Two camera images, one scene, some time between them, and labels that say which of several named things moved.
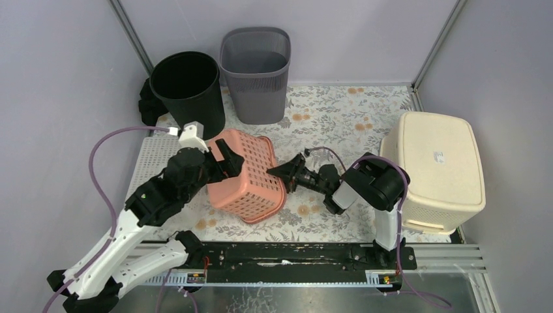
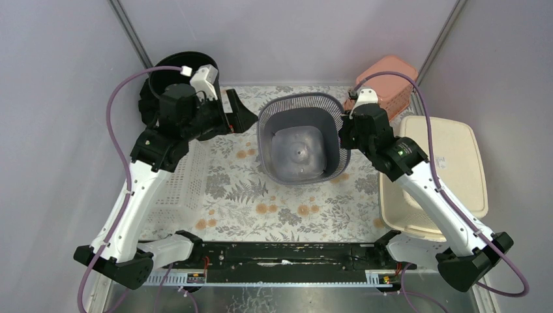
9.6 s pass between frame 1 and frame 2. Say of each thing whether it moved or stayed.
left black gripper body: moved
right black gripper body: moved
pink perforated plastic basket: moved
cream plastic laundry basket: stayed
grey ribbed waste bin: moved
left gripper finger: moved
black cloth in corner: stayed
